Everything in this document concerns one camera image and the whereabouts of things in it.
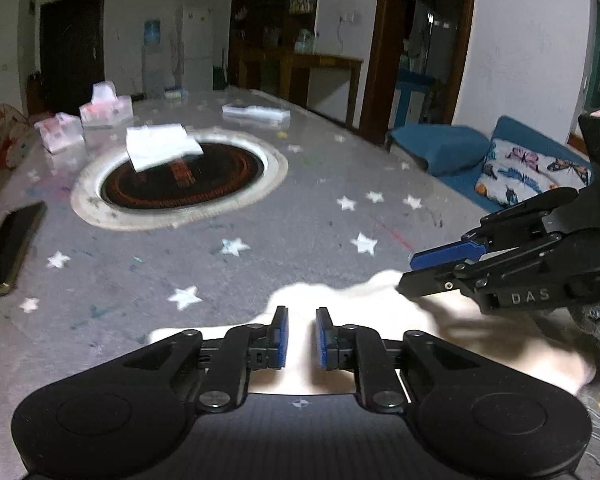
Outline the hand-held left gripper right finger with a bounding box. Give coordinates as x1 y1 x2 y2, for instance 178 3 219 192
315 306 482 414

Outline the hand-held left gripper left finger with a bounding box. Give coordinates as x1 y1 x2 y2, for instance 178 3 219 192
124 305 289 414

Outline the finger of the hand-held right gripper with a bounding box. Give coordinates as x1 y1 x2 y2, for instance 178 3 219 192
409 187 580 272
397 231 567 302

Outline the white garment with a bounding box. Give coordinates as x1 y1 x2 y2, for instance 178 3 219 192
149 269 597 397

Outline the butterfly print pillow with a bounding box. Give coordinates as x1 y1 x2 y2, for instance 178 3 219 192
474 137 593 207

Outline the blue cushion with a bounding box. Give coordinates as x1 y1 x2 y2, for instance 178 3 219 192
386 124 492 177

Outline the blue sofa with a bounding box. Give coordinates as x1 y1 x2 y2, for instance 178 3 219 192
386 115 593 213

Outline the grey star-print tablecloth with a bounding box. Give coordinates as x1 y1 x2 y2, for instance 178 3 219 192
0 87 600 480

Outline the round black induction hob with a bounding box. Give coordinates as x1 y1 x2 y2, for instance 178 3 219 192
70 129 289 232

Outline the flat white box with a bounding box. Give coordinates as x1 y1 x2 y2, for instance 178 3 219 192
222 103 291 128

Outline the white folded paper towel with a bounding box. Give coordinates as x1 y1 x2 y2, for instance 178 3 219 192
125 123 204 172

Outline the wooden side table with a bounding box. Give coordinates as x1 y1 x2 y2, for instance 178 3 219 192
240 49 365 126

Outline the black smartphone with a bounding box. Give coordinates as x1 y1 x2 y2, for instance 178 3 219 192
0 201 48 303

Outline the pink tissue box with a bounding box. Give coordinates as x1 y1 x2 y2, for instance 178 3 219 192
79 81 133 128

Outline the dark wooden shelf unit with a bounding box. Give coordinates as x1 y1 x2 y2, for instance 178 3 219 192
228 0 323 92

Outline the white refrigerator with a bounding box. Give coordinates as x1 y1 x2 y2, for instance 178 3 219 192
182 4 215 94

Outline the pink tissue pack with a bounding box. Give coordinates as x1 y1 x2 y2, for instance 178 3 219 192
34 113 86 155

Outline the water dispenser with blue bottle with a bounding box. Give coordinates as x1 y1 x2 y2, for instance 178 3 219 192
142 19 167 100

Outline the patterned round cushion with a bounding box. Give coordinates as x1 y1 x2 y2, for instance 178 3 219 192
0 103 37 168

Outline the dark wooden door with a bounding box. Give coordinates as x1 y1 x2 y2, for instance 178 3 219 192
39 0 106 116

